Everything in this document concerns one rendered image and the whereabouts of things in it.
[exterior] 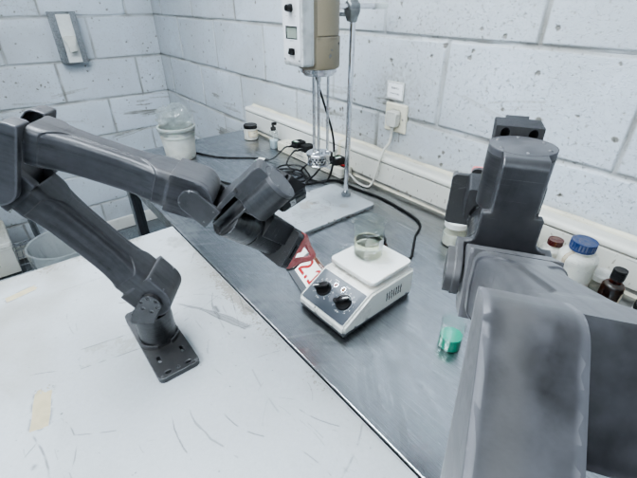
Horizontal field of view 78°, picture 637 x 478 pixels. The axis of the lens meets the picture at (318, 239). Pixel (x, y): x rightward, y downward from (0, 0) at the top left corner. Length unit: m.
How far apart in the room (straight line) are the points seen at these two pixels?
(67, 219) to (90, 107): 2.29
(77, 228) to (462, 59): 0.93
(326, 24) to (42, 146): 0.65
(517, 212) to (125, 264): 0.54
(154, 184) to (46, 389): 0.40
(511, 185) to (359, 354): 0.45
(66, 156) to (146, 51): 2.40
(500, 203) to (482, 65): 0.77
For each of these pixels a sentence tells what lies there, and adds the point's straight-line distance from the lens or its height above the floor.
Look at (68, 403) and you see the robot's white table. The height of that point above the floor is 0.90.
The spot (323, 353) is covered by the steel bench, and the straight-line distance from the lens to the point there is 0.72.
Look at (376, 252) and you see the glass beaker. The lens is 0.78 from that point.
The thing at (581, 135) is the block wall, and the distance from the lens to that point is 1.03.
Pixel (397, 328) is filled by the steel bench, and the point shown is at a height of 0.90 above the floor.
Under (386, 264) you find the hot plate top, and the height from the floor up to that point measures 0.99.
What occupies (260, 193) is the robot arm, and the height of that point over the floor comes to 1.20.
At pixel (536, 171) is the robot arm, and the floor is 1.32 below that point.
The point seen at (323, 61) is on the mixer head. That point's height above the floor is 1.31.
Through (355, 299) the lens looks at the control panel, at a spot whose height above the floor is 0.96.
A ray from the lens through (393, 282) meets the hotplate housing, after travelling 0.78.
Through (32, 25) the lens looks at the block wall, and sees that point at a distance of 2.86.
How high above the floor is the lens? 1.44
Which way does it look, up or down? 32 degrees down
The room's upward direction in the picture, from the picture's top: straight up
